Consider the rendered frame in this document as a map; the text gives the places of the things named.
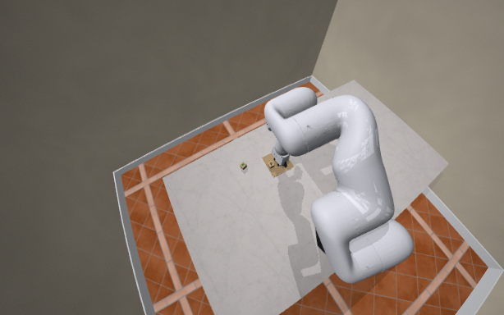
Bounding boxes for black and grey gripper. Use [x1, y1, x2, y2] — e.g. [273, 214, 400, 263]
[272, 144, 290, 167]

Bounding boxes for tan flat mat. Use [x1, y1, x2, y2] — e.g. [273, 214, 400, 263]
[262, 153, 294, 177]

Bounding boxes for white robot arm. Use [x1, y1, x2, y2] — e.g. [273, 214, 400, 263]
[264, 87, 414, 284]

